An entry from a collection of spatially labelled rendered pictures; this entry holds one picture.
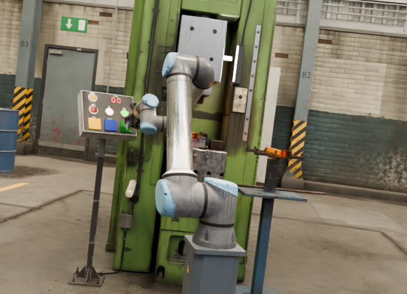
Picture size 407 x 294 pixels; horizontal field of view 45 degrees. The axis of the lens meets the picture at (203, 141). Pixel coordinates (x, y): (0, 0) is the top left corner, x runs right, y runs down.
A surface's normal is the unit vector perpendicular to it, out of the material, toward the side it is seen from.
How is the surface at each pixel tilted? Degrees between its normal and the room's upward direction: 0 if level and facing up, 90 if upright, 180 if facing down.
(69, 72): 90
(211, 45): 90
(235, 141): 90
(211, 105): 90
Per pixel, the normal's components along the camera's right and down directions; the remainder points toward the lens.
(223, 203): 0.32, 0.08
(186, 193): 0.35, -0.31
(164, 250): 0.09, 0.06
